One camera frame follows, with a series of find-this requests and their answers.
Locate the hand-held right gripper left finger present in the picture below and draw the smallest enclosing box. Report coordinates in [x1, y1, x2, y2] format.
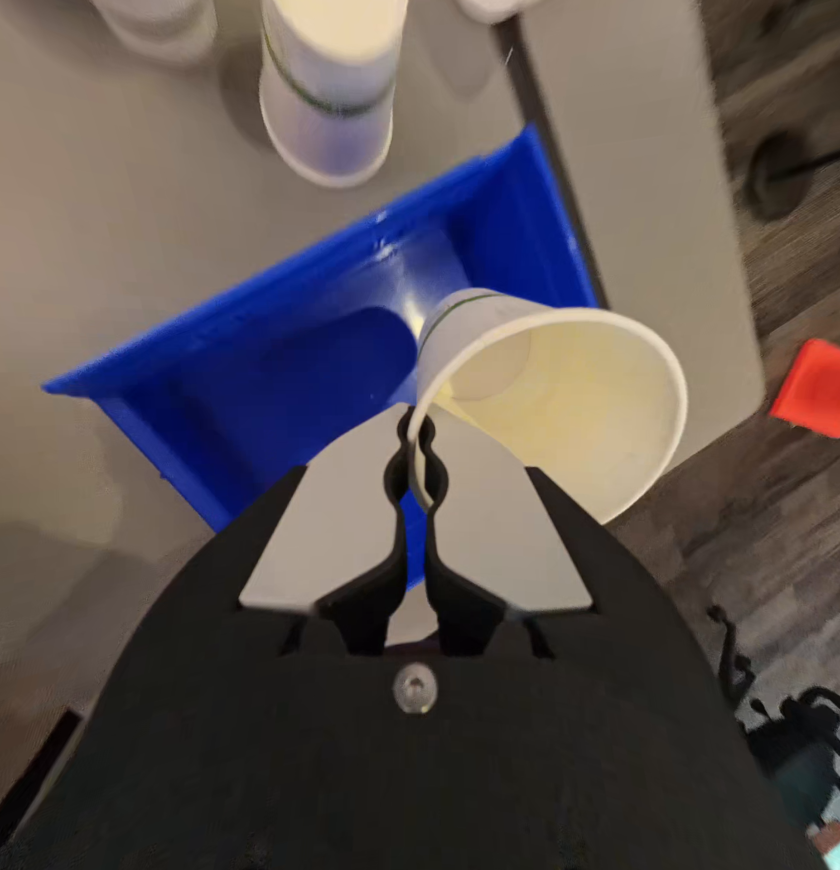
[238, 404, 410, 657]

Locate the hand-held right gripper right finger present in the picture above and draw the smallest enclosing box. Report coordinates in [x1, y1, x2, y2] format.
[419, 408, 594, 657]

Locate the blue plastic bin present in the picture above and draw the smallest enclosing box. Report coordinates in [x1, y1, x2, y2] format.
[41, 122, 601, 592]

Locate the white paper cup green band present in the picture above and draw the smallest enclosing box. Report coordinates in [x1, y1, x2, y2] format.
[406, 289, 689, 527]
[90, 0, 218, 67]
[259, 0, 409, 189]

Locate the orange traffic cone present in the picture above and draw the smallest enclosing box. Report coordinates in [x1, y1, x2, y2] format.
[768, 338, 840, 440]

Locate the white sign stand base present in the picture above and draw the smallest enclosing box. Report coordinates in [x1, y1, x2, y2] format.
[456, 0, 545, 26]

